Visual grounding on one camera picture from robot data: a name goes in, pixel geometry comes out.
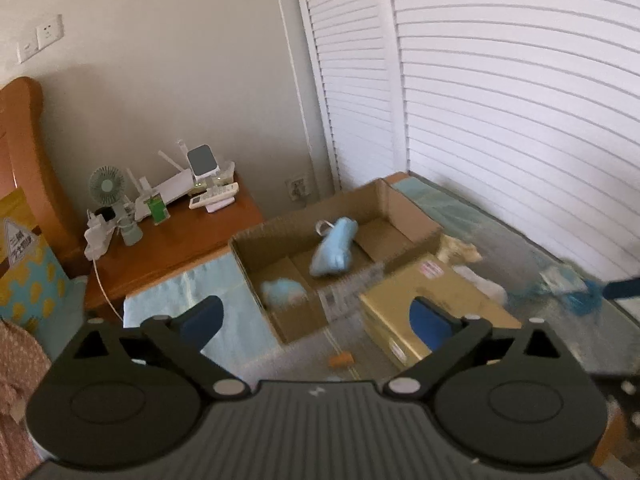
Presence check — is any blue patterned tassel sachet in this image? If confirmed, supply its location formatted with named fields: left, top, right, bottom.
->
left=509, top=264, right=603, bottom=315

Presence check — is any white cloth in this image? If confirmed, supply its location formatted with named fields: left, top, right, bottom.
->
left=452, top=266, right=508, bottom=307

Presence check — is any blue round plush toy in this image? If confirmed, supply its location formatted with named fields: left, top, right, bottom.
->
left=259, top=278, right=307, bottom=310

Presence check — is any blue face mask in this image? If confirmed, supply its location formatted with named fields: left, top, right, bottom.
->
left=309, top=217, right=358, bottom=278

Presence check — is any gold tissue paper pack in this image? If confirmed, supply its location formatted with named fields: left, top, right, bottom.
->
left=360, top=255, right=521, bottom=370

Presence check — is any grey blue checked tablecloth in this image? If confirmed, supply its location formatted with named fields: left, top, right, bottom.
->
left=124, top=178, right=639, bottom=385

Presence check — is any beige fabric rose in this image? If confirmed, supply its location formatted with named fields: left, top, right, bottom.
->
left=436, top=234, right=483, bottom=266

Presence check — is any wooden nightstand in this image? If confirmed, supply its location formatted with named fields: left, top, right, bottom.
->
left=85, top=178, right=262, bottom=321

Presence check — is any orange foam earplug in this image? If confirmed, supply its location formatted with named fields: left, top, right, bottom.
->
left=329, top=352, right=355, bottom=368

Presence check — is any pale green cup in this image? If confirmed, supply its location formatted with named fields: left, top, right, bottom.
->
left=117, top=216, right=143, bottom=247

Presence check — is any white power strip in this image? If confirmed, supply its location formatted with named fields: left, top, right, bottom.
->
left=84, top=210, right=117, bottom=261

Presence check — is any green small bottle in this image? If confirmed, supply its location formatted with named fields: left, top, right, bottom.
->
left=146, top=193, right=170, bottom=226

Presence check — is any brown cardboard box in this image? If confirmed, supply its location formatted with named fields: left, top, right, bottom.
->
left=230, top=179, right=442, bottom=344

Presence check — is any white remote control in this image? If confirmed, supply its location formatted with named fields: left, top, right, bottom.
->
left=189, top=182, right=240, bottom=209

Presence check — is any yellow blue snack bag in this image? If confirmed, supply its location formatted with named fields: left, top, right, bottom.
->
left=1, top=188, right=70, bottom=334

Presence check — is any white wifi router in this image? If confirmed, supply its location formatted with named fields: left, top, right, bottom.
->
left=126, top=141, right=194, bottom=222

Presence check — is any brown floral fabric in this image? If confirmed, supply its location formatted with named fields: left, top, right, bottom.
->
left=1, top=320, right=51, bottom=479

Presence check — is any small green desk fan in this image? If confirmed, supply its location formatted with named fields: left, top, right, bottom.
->
left=89, top=166, right=126, bottom=220

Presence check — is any phone on white stand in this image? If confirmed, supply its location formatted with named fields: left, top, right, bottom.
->
left=186, top=144, right=220, bottom=182

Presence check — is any white louvered closet door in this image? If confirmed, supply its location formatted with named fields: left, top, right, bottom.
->
left=298, top=0, right=639, bottom=280

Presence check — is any wooden bed headboard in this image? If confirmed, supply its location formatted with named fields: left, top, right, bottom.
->
left=1, top=77, right=89, bottom=278

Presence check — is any white wall socket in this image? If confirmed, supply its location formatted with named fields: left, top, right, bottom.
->
left=36, top=14, right=64, bottom=50

